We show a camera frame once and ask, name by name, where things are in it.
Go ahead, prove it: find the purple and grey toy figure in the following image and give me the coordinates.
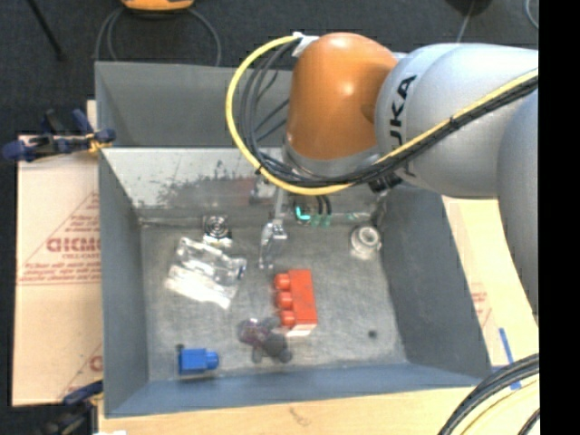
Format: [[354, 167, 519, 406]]
[[237, 316, 294, 364]]

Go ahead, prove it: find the black cylinder on white bracket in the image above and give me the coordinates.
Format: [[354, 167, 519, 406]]
[[368, 174, 402, 228]]

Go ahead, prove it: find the brown cardboard board red print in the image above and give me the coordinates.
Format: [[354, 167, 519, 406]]
[[10, 99, 539, 408]]

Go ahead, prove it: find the blue toy block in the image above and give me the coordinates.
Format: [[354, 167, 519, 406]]
[[177, 346, 220, 377]]

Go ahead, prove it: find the round spiral metal disc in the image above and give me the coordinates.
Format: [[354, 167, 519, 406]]
[[201, 214, 235, 248]]

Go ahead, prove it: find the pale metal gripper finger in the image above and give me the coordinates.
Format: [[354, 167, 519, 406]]
[[270, 221, 288, 265], [257, 222, 276, 270]]

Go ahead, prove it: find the grey metal bin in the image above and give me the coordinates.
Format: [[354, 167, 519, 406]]
[[93, 60, 493, 419]]

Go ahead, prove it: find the clear plastic packet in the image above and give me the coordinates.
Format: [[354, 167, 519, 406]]
[[164, 236, 248, 312]]

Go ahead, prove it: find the red toy brick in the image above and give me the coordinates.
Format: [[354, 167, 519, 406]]
[[271, 268, 320, 339]]

